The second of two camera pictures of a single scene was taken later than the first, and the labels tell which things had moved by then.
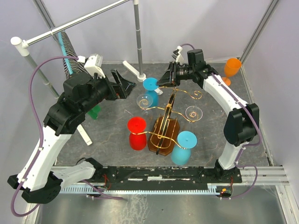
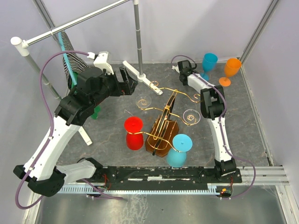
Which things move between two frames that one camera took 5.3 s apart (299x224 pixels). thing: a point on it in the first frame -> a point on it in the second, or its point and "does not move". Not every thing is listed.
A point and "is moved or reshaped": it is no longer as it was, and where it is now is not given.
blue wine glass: (149, 84) -> (209, 62)
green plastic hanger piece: (94, 112) does not move
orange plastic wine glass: (231, 68) does not move
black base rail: (156, 177) does not move
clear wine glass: (145, 101) does not move
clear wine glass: (194, 113) is moved or reshaped
